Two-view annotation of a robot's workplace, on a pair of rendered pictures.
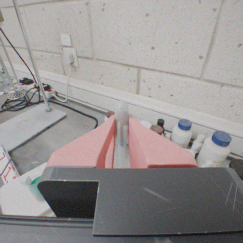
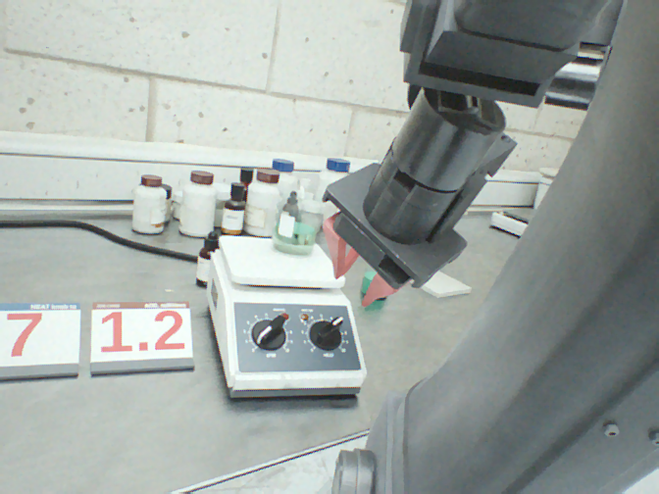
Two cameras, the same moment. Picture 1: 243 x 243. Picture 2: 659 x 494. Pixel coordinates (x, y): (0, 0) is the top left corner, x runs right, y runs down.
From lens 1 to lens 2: 0.71 m
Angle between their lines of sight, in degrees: 64
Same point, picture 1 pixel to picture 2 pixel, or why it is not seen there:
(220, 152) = not seen: hidden behind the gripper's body
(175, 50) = (226, 42)
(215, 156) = not seen: hidden behind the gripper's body
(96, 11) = not seen: outside the picture
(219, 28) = (282, 13)
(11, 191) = (259, 269)
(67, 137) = (79, 263)
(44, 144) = (53, 291)
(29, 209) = (315, 265)
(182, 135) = (292, 180)
